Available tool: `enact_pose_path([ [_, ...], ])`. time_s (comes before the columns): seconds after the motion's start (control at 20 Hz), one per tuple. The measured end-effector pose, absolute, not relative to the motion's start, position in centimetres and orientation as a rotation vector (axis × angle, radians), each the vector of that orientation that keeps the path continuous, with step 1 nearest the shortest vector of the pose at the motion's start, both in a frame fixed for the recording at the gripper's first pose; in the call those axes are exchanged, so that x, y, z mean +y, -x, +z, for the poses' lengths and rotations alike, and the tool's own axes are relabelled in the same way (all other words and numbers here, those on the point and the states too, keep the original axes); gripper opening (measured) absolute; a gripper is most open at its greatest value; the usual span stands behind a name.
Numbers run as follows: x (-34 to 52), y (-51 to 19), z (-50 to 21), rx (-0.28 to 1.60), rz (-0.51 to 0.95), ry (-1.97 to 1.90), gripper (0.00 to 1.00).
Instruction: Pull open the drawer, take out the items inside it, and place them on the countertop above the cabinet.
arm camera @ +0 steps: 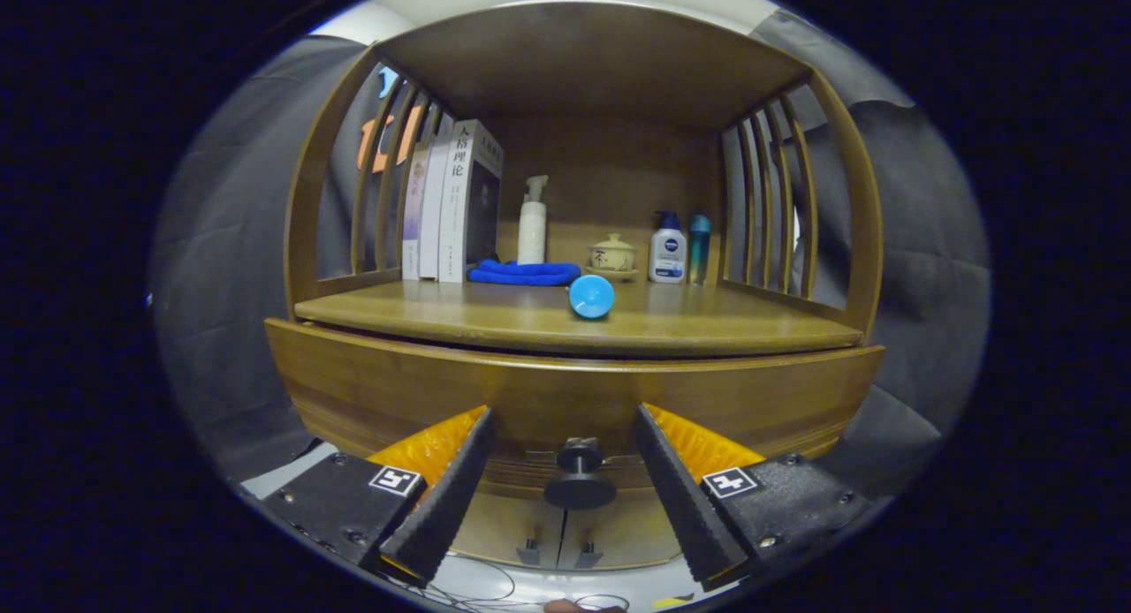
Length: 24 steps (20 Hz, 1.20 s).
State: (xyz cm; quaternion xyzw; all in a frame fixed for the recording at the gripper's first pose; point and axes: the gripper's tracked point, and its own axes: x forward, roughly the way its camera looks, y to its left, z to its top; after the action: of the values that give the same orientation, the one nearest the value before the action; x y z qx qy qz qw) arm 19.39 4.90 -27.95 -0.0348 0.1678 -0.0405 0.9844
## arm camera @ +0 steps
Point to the white lotion bottle blue cap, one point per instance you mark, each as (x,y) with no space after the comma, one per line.
(668,260)

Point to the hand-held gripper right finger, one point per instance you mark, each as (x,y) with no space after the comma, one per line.
(685,498)

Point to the thin white book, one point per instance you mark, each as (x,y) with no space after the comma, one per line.
(433,215)

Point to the white pump bottle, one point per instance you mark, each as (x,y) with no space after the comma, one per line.
(532,238)

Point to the cream lidded tea cup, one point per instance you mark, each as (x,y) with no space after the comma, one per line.
(612,255)

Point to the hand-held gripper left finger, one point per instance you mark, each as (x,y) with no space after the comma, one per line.
(446,507)

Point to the wooden cabinet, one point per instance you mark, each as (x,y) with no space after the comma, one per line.
(601,65)

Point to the blue folded cloth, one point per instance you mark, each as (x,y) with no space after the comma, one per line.
(521,273)

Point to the wooden drawer with black knob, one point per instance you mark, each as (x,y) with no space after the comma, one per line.
(548,392)

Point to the thick book with portrait cover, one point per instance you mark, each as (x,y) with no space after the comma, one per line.
(455,215)

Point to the blue squeeze tube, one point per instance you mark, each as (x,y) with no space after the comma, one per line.
(592,297)

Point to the teal slim bottle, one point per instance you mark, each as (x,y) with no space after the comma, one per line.
(699,251)

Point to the wooden countertop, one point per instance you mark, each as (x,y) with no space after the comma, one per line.
(707,317)

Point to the thin pale purple book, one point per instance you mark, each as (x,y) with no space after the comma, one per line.
(413,224)

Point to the cream tea saucer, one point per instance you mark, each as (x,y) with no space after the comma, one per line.
(629,275)

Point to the wooden cabinet door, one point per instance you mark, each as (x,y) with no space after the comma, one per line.
(627,542)
(504,533)

